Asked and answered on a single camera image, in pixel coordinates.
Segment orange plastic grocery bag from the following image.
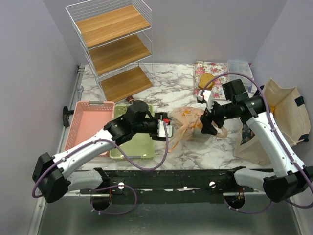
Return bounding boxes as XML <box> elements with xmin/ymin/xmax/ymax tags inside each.
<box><xmin>167</xmin><ymin>106</ymin><xmax>228</xmax><ymax>153</ymax></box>

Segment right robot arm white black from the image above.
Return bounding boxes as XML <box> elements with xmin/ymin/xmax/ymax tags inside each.
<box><xmin>197</xmin><ymin>79</ymin><xmax>313</xmax><ymax>203</ymax></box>

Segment black metal base rail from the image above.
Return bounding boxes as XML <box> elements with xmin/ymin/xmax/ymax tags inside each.
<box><xmin>78</xmin><ymin>167</ymin><xmax>272</xmax><ymax>205</ymax></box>

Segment clear plastic compartment box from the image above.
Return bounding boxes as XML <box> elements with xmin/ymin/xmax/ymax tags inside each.
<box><xmin>227</xmin><ymin>60</ymin><xmax>253</xmax><ymax>92</ymax></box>

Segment yellow snack package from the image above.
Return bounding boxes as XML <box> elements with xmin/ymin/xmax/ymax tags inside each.
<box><xmin>269</xmin><ymin>105</ymin><xmax>276</xmax><ymax>115</ymax></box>

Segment floral pattern tray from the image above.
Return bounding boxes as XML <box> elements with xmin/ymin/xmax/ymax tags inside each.
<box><xmin>194</xmin><ymin>61</ymin><xmax>230</xmax><ymax>100</ymax></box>

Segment brown bread slices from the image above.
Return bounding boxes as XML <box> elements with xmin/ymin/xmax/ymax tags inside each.
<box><xmin>198</xmin><ymin>73</ymin><xmax>214</xmax><ymax>90</ymax></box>

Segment white wire wooden shelf rack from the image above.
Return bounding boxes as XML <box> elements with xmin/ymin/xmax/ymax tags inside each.
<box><xmin>66</xmin><ymin>0</ymin><xmax>153</xmax><ymax>102</ymax></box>

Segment black clamp handle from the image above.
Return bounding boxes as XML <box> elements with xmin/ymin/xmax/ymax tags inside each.
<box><xmin>62</xmin><ymin>106</ymin><xmax>74</xmax><ymax>127</ymax></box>

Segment beige canvas tote bag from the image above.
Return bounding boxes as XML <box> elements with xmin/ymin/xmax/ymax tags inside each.
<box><xmin>233</xmin><ymin>79</ymin><xmax>311</xmax><ymax>166</ymax></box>

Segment brown small bottle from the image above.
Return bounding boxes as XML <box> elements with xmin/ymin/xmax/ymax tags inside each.
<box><xmin>126</xmin><ymin>95</ymin><xmax>135</xmax><ymax>104</ymax></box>

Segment pink plastic basket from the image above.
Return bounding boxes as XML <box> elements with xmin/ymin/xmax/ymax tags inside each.
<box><xmin>65</xmin><ymin>101</ymin><xmax>115</xmax><ymax>150</ymax></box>

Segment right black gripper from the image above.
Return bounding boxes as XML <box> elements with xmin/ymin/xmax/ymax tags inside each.
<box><xmin>200</xmin><ymin>96</ymin><xmax>235</xmax><ymax>135</ymax></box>

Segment green plastic basket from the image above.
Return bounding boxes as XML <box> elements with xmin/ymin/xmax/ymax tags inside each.
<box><xmin>109</xmin><ymin>104</ymin><xmax>155</xmax><ymax>160</ymax></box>

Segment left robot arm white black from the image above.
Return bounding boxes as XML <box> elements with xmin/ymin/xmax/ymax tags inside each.
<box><xmin>32</xmin><ymin>100</ymin><xmax>173</xmax><ymax>203</ymax></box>

